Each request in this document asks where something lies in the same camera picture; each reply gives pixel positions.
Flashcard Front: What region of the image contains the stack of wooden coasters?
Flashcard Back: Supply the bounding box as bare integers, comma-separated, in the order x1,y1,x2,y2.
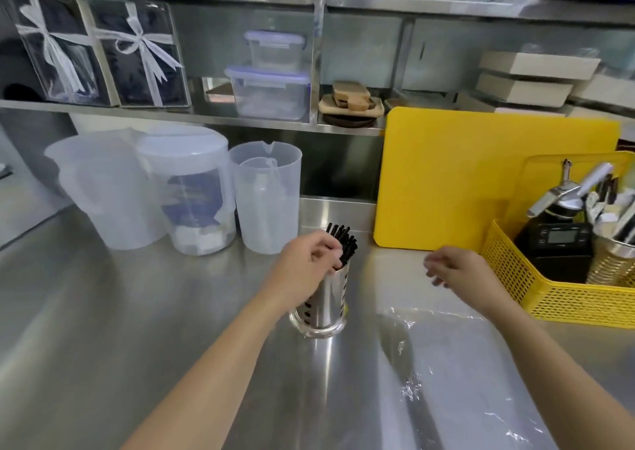
318,81,386,118

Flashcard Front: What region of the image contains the dark round plate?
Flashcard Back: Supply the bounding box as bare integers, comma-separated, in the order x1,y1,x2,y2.
322,112,379,129

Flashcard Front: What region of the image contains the person's right forearm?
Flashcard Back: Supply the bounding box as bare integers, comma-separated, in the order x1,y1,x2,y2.
476,288,635,450

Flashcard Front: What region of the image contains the bundle of kitchen utensils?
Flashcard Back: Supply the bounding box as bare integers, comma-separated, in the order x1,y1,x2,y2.
585,177,635,245

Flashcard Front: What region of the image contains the clear plastic bag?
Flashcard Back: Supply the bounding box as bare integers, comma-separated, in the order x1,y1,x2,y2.
377,307,562,450

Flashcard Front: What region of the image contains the small yellow cutting board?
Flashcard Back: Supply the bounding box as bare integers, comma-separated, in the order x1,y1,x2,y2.
505,151,635,229

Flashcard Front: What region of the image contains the small translucent measuring jug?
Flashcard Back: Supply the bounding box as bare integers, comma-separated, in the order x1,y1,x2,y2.
239,157,281,248

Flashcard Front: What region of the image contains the perforated steel utensil holder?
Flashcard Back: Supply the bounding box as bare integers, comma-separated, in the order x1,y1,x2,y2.
585,234,635,287

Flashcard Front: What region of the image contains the black digital scale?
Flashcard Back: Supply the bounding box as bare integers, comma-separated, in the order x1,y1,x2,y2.
514,221,595,285

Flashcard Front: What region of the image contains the clear pitcher with white lid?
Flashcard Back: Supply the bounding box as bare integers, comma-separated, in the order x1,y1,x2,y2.
136,125,238,257

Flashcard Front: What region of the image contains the silver cream siphon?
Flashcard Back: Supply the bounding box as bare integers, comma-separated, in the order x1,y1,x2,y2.
526,159,616,227

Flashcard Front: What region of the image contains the person's right hand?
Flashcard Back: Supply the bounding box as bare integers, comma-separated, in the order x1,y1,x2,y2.
424,246,505,317

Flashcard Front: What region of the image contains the large clear food container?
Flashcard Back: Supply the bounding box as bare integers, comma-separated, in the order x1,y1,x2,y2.
224,65,312,121

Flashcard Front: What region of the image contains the large yellow cutting board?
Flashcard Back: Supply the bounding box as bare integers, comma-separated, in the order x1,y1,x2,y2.
373,107,622,252

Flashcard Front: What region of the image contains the large translucent measuring jug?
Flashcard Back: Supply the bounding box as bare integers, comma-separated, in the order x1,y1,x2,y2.
228,141,303,255

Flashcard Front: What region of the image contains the stainless steel shelf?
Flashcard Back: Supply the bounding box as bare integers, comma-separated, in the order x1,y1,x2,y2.
0,0,635,139

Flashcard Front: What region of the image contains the person's left forearm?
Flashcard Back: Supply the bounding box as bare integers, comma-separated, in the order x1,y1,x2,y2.
120,282,298,450

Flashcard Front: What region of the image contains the bundle of black straws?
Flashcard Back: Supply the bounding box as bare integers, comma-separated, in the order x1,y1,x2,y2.
325,223,359,271

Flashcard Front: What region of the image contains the perforated steel straw holder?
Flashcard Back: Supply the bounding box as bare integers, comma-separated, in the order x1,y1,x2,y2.
289,258,348,339

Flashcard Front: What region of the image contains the person's left hand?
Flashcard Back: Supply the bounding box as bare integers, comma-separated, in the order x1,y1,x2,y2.
268,231,344,312

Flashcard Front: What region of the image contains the small clear food container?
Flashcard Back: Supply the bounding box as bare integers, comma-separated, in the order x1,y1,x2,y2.
243,30,307,72

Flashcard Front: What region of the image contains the translucent pitcher with handle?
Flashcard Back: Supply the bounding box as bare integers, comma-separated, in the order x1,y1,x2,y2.
44,128,170,251

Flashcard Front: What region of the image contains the white flat box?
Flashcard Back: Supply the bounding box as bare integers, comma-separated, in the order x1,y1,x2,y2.
475,72,576,108
479,51,602,81
570,67,635,114

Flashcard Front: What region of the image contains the yellow perforated plastic basket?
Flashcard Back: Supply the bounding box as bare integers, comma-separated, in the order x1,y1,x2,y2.
480,219,635,329

